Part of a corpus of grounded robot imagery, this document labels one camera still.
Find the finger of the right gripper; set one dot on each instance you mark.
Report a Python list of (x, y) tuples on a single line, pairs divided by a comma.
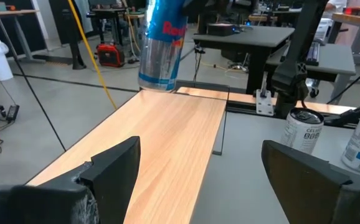
[(195, 7)]

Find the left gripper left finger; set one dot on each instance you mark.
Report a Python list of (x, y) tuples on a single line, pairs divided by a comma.
[(114, 174)]

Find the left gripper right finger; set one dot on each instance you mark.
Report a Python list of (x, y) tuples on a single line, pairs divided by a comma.
[(307, 186)]

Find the blue silver Red Bull can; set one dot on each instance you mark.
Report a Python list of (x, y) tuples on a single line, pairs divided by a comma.
[(161, 46)]

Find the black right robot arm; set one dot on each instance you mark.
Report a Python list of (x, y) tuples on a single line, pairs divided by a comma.
[(295, 62)]

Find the wooden shelf black legs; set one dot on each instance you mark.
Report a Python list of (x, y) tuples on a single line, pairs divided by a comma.
[(173, 130)]

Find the black box device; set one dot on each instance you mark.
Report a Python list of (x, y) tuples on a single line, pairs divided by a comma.
[(220, 29)]

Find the Celsius can pink label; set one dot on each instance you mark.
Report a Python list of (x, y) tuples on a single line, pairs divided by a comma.
[(301, 133)]

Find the black desk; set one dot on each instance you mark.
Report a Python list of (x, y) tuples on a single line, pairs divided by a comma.
[(245, 39)]

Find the red black equipment case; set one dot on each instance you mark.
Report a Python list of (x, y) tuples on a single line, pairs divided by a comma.
[(110, 55)]

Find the black power adapter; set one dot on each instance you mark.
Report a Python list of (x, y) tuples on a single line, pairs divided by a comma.
[(12, 112)]

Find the black keyboard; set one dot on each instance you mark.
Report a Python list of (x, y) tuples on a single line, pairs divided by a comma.
[(312, 53)]

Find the grey desk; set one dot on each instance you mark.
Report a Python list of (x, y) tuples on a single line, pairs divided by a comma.
[(335, 59)]

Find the person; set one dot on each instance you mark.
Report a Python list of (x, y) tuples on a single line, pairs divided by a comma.
[(335, 6)]

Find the wooden-top desk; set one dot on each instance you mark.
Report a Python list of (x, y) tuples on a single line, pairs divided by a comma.
[(354, 19), (8, 13)]

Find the white metal bracket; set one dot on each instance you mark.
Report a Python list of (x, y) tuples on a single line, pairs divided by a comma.
[(264, 105)]

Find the black stand post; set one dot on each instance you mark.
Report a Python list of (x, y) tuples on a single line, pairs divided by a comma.
[(71, 34)]

